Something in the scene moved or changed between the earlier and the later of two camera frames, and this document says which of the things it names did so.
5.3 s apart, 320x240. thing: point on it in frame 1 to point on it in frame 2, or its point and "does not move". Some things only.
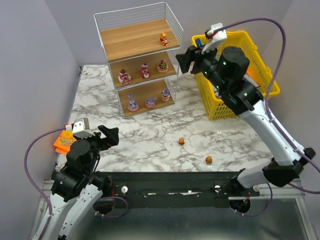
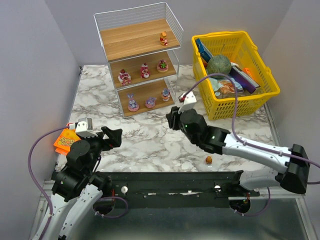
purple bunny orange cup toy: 165,94 does not move
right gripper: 194,61 to 175,118
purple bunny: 150,103 does not move
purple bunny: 133,105 does not move
